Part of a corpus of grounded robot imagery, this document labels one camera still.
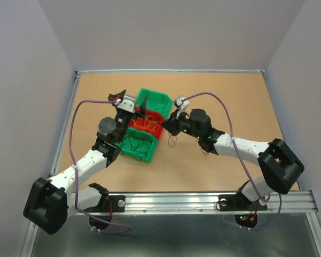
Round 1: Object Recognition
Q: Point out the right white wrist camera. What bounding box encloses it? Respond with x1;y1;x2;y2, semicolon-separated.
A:
173;95;189;119

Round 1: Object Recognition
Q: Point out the near green plastic bin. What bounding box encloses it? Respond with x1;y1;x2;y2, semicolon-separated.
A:
117;127;158;163

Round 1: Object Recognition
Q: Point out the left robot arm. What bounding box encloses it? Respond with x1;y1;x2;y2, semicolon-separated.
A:
23;90;147;235

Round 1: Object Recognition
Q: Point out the far green plastic bin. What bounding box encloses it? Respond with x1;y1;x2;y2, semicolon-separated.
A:
136;88;173;119

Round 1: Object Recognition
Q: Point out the green plastic bin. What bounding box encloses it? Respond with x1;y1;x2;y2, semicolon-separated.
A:
117;127;158;163
136;88;173;119

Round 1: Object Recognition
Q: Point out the thin yellow orange cable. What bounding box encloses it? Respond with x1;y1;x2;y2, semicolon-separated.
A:
132;115;163;134

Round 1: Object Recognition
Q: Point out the aluminium front mounting rail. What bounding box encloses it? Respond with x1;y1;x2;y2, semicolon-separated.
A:
79;188;318;216

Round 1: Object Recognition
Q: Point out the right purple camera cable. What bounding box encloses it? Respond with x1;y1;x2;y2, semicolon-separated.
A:
186;92;282;231

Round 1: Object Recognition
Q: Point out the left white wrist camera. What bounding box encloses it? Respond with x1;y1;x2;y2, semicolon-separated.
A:
116;94;138;113

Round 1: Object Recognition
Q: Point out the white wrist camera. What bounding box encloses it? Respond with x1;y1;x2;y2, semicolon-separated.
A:
173;95;189;119
116;94;138;113

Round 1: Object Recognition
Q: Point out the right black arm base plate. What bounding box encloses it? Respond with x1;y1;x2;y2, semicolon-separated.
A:
215;194;268;211

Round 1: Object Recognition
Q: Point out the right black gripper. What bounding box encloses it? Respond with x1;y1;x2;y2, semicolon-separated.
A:
162;107;202;139

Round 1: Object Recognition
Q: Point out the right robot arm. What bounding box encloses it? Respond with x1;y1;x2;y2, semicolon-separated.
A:
161;109;304;209

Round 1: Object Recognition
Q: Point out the red plastic bin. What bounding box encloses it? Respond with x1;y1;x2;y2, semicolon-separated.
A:
129;110;165;140

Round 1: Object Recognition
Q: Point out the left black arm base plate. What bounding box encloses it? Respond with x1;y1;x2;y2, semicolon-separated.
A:
84;194;126;213

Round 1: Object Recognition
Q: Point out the thin dark brown cable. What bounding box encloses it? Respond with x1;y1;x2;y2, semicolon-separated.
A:
123;130;153;157

